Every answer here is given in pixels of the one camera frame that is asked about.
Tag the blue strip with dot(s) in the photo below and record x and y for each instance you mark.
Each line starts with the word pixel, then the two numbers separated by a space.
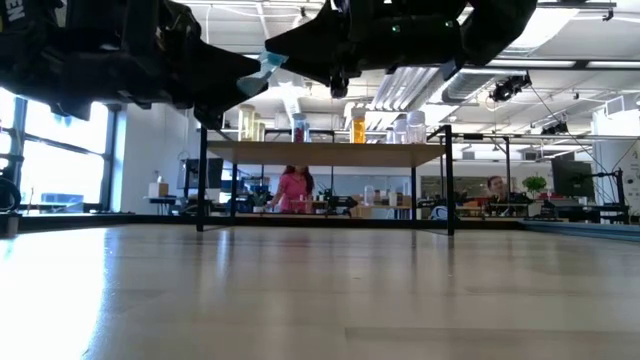
pixel 600 231

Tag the large clear bottle blue capsules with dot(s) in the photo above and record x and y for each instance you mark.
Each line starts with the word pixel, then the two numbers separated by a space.
pixel 400 132

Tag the black ceiling spotlight cluster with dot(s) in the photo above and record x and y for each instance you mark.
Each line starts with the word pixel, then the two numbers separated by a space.
pixel 507 89

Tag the ceiling light rail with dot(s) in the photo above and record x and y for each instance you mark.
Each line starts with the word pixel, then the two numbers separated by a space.
pixel 550 63

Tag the green potted plant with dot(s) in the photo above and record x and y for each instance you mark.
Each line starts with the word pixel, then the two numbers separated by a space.
pixel 534 184

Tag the white round object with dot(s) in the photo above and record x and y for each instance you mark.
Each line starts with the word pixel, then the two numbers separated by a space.
pixel 440 214

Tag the person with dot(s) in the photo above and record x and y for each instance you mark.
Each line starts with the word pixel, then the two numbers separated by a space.
pixel 496 185
pixel 294 190

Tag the silver ventilation duct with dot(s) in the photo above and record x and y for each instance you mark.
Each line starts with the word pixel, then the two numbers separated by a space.
pixel 470 87

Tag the black background frame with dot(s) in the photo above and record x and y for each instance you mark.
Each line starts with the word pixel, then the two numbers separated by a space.
pixel 508 170

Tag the amber vial white cap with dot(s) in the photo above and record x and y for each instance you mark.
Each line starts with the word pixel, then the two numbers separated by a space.
pixel 358 127

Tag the small potted plant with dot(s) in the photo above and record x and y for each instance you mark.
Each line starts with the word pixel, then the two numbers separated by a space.
pixel 258 202

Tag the black stand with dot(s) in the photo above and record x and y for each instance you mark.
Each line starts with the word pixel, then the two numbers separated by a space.
pixel 620 195

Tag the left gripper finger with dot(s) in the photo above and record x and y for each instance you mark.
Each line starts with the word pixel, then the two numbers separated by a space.
pixel 215 70
pixel 210 117

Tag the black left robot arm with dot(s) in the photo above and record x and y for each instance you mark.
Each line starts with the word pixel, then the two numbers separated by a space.
pixel 30 12

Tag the black monitor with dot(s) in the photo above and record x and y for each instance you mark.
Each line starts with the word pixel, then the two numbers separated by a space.
pixel 572 177

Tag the black table frame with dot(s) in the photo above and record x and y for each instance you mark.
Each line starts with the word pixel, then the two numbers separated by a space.
pixel 350 221

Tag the cardboard box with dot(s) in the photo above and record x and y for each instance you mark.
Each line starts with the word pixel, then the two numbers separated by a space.
pixel 158 190

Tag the black track light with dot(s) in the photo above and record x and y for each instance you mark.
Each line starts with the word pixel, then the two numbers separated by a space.
pixel 555 129

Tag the white ceiling pipes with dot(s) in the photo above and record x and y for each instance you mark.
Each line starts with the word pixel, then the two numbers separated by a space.
pixel 400 95

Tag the blue vial pink pills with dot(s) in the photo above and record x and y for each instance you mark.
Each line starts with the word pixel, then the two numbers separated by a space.
pixel 299 129

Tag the white ceiling vent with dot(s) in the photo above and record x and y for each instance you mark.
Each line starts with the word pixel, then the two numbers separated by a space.
pixel 290 100

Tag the clear bottle pink label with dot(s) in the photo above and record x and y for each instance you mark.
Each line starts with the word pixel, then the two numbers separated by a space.
pixel 416 127

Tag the wooden shelf black frame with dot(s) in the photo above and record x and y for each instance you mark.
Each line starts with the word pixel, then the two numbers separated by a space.
pixel 320 152

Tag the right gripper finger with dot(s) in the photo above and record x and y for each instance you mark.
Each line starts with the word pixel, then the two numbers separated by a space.
pixel 495 30
pixel 320 45

